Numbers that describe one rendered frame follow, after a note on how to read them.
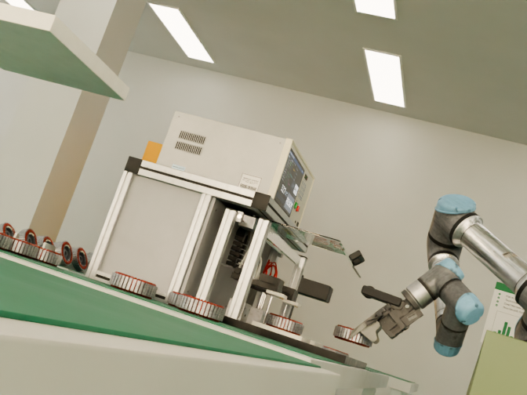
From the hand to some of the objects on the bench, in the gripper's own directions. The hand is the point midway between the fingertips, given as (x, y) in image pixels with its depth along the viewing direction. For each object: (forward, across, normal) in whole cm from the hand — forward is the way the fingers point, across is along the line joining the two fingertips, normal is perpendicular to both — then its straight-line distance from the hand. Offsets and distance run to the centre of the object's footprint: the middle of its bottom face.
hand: (350, 336), depth 210 cm
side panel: (+41, -18, +44) cm, 63 cm away
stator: (+23, -49, +19) cm, 57 cm away
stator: (+15, +2, +13) cm, 20 cm away
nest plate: (+16, +2, +13) cm, 20 cm away
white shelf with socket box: (+52, -76, +59) cm, 109 cm away
